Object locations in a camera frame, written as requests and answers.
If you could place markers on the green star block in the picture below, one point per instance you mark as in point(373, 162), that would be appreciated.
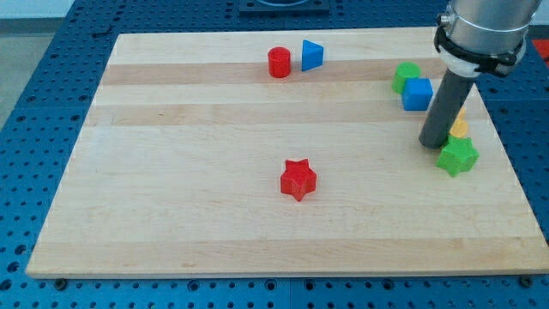
point(457, 156)

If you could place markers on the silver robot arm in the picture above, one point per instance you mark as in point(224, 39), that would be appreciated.
point(474, 37)

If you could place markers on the red star block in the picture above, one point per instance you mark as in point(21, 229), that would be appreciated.
point(298, 179)

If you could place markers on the wooden board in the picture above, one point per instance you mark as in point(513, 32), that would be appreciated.
point(176, 170)

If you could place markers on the red cylinder block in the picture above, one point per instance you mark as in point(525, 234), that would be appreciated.
point(279, 62)

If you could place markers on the blue triangle block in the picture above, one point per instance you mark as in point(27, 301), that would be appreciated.
point(312, 55)

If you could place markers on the green cylinder block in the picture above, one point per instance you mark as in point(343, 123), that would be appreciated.
point(403, 72)

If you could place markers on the blue cube block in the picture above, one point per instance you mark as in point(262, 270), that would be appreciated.
point(417, 94)

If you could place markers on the yellow block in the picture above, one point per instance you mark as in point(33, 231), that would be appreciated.
point(460, 126)

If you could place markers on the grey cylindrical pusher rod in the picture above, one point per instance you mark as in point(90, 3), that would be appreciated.
point(450, 97)

